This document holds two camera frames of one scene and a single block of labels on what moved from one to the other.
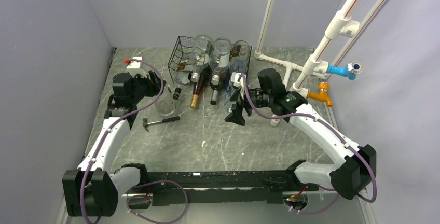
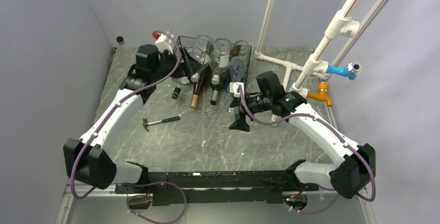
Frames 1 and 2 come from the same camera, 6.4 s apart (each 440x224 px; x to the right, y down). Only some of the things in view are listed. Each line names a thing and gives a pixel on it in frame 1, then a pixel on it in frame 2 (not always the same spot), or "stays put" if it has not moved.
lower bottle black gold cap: [177, 93] stays put
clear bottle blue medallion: [165, 106] -> [120, 40]
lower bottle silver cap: [214, 97] stays put
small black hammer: [145, 122] stays put
